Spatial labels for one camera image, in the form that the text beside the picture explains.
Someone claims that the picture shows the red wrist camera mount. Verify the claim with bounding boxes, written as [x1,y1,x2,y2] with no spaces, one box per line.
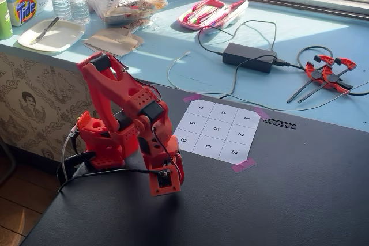
[148,168,182,198]

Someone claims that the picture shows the black adapter output cable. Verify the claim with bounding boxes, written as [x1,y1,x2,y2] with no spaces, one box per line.
[197,20,278,99]

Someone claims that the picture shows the black power cord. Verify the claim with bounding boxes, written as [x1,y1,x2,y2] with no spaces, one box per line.
[275,45,369,96]

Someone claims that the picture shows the green paper cup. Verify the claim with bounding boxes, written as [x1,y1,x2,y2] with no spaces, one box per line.
[0,0,14,41]

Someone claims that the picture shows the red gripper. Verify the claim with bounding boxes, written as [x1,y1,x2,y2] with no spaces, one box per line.
[138,130,185,186]

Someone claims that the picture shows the black table clamp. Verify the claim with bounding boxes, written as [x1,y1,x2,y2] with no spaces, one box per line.
[56,150,97,186]

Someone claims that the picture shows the white rectangular plate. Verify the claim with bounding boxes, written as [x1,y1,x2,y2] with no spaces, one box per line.
[17,17,86,54]

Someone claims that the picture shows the white numbered grid sheet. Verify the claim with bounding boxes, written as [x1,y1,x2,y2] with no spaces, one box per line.
[172,99,262,164]

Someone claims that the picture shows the black camera cable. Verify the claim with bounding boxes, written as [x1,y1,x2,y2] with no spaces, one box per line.
[57,167,162,195]

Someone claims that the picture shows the silver table knife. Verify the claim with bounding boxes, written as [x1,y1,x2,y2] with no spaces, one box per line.
[28,16,60,46]

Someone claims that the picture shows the black toothed strip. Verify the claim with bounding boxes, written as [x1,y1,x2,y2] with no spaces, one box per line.
[262,118,297,131]

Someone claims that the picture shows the blue window sill counter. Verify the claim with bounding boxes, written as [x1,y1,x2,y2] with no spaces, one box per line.
[0,0,369,133]

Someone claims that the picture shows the thin white cable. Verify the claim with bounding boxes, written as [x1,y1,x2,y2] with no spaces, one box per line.
[167,51,369,112]

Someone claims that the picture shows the patterned wallpaper panel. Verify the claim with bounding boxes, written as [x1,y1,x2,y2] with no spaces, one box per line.
[0,52,100,160]

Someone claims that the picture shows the gray base cable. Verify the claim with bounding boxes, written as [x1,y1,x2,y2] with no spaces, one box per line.
[61,124,80,183]

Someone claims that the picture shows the brown paper napkins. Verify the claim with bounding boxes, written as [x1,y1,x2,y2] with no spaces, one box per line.
[82,26,145,58]

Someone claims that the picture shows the pink clear pencil case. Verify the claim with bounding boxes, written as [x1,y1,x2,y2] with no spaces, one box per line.
[177,0,250,36]

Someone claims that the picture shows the thin dark motor wire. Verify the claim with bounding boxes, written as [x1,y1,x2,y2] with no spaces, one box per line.
[151,126,186,186]

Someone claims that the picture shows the orange black bar clamp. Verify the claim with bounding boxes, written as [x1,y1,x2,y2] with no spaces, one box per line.
[287,55,335,104]
[298,57,358,105]

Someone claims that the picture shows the black power adapter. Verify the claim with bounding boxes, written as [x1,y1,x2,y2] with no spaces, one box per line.
[221,42,278,74]

